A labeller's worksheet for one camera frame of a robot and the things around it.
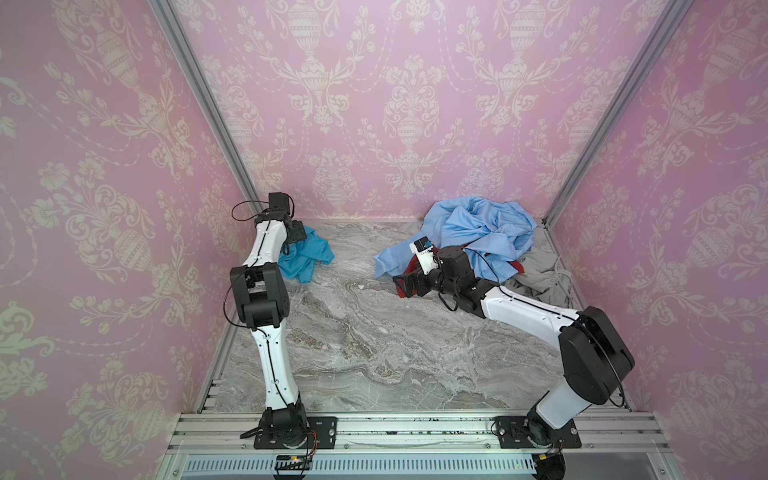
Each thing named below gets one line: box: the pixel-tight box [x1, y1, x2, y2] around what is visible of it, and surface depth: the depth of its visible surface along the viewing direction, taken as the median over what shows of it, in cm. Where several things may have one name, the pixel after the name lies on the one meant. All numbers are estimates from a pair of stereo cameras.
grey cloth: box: [501, 227, 580, 310], surface depth 101 cm
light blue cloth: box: [374, 196, 537, 283], surface depth 108 cm
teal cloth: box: [278, 226, 335, 284], surface depth 108 cm
